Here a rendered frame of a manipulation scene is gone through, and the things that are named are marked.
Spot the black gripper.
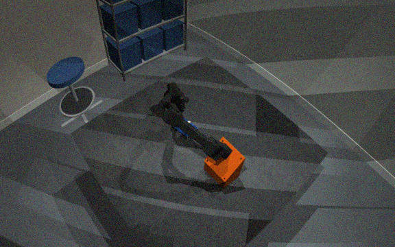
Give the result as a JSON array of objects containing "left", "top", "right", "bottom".
[{"left": 173, "top": 96, "right": 189, "bottom": 114}]

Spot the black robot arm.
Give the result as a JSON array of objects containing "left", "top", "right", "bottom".
[{"left": 158, "top": 82, "right": 232, "bottom": 161}]

